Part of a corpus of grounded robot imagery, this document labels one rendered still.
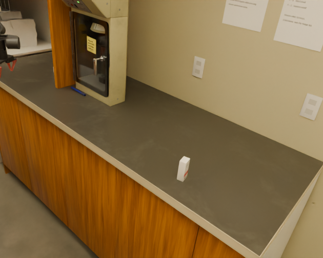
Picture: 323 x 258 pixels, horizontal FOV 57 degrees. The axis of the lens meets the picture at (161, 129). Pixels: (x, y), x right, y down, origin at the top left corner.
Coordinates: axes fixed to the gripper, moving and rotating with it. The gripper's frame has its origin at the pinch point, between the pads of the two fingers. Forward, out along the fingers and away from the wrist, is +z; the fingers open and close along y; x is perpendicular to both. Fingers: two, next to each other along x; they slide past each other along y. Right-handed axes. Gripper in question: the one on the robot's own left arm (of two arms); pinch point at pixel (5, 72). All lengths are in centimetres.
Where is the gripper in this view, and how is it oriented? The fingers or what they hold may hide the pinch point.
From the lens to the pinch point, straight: 190.7
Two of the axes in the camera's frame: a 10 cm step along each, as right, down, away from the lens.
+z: -1.1, 8.1, 5.8
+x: -9.5, -2.6, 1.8
